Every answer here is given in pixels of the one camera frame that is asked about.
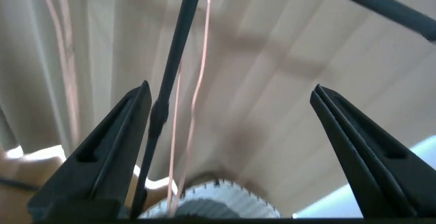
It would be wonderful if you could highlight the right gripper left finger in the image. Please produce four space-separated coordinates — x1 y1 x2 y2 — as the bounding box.
27 80 153 219

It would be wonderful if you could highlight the black clothes rack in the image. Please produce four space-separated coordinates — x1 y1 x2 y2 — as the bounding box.
0 0 436 218

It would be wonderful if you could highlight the beige curtain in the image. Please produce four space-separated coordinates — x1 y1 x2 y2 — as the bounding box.
0 0 436 218

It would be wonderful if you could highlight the white laundry basket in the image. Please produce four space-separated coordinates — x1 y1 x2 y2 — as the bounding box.
138 178 282 219

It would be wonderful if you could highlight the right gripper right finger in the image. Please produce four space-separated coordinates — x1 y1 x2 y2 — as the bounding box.
309 84 436 219

